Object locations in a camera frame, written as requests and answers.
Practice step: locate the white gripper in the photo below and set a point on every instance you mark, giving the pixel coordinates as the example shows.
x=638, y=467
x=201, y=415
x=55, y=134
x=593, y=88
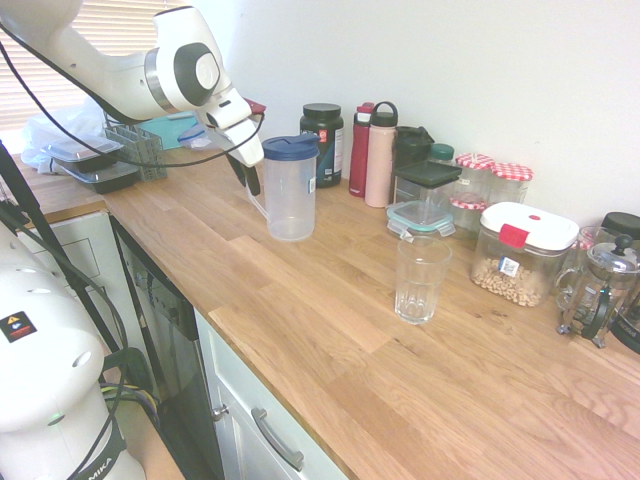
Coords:
x=245, y=142

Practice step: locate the clear pitcher with blue lid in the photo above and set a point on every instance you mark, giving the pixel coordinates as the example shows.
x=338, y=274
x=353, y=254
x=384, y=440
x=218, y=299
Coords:
x=290, y=200

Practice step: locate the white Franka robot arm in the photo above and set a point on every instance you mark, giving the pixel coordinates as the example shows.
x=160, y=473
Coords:
x=125, y=85

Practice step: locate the red water bottle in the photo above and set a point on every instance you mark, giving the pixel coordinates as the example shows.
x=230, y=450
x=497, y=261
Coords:
x=361, y=150

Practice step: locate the clear zip bag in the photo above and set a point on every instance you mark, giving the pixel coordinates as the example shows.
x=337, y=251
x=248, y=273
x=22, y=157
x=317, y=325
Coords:
x=195, y=142

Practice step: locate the black protein powder tub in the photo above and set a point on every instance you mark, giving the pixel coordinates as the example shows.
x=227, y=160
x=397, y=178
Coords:
x=327, y=145

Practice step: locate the teal bread box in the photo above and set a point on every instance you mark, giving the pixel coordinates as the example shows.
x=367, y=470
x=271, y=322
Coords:
x=167, y=135

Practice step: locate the grey cutlery basket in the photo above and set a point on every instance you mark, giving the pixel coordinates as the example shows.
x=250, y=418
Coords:
x=145, y=145

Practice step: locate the pink bottle with black cap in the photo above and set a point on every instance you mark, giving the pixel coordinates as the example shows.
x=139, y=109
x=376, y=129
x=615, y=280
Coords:
x=380, y=165

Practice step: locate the black meal container clear lid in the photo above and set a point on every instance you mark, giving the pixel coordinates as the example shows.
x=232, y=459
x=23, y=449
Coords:
x=80, y=150
x=105, y=180

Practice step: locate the glass container with teal lid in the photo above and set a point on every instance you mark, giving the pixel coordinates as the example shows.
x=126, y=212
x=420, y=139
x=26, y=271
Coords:
x=400, y=216

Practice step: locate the dark green shaker bottle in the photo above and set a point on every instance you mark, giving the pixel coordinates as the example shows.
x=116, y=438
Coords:
x=412, y=147

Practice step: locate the square canister with dark lid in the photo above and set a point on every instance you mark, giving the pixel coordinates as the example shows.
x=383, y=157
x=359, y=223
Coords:
x=427, y=173

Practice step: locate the white kitchen cabinet front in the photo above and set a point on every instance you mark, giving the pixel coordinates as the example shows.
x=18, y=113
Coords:
x=235, y=365

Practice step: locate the black dishwasher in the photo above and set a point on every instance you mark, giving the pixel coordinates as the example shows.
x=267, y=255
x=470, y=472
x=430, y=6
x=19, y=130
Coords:
x=170, y=350

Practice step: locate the jar with green lid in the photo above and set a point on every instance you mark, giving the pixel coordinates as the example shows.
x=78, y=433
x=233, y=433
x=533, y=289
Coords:
x=442, y=152

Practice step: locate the window blind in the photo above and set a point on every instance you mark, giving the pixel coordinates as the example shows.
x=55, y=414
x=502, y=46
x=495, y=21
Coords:
x=115, y=25

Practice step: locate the white plastic bag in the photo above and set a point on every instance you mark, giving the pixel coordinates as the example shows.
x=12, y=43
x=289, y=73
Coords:
x=50, y=130

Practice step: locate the clear drinking glass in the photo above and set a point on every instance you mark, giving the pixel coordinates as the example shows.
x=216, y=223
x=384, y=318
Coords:
x=422, y=280

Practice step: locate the small jar red gingham lid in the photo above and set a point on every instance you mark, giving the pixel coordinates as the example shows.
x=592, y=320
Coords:
x=467, y=202

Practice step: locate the tall jar red gingham lid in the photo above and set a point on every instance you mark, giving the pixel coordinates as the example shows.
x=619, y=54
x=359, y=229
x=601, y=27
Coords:
x=475, y=161
x=512, y=172

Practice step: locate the metal cabinet knob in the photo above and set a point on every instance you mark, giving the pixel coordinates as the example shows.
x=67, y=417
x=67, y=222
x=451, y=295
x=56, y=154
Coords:
x=219, y=412

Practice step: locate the cereal container with white lid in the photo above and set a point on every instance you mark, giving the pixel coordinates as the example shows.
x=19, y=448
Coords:
x=525, y=220

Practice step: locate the clear glass mug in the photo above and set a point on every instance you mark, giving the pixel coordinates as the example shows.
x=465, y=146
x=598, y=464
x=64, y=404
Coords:
x=590, y=237

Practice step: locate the black coffee appliance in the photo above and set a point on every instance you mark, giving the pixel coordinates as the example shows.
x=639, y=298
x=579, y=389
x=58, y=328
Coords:
x=622, y=222

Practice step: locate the glass French press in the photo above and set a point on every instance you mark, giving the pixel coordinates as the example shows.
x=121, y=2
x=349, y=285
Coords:
x=617, y=260

